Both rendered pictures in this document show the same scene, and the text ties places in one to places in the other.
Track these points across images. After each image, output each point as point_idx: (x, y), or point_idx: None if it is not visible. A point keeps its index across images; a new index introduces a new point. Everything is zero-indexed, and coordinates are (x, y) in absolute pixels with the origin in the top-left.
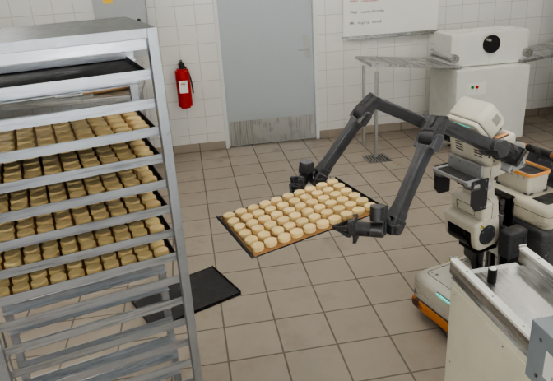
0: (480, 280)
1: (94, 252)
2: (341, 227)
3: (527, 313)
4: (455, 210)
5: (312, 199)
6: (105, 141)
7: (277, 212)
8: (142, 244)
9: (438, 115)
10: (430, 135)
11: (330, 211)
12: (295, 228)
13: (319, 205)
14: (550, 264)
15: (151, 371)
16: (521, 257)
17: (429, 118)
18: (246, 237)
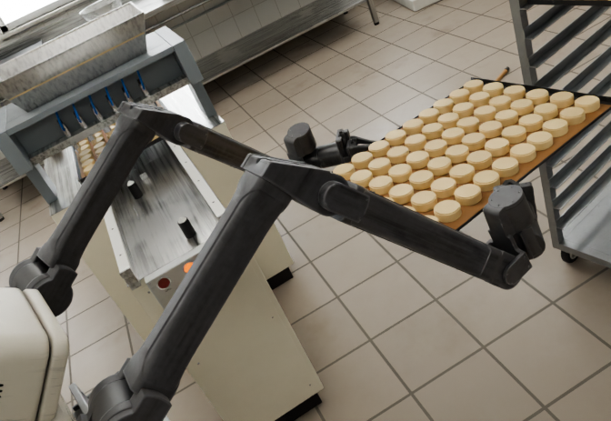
0: (202, 233)
1: None
2: (363, 138)
3: (173, 207)
4: None
5: (441, 165)
6: None
7: (488, 126)
8: None
9: (133, 107)
10: (169, 110)
11: (390, 151)
12: (432, 115)
13: (417, 157)
14: (114, 249)
15: None
16: (136, 276)
17: (153, 110)
18: (501, 85)
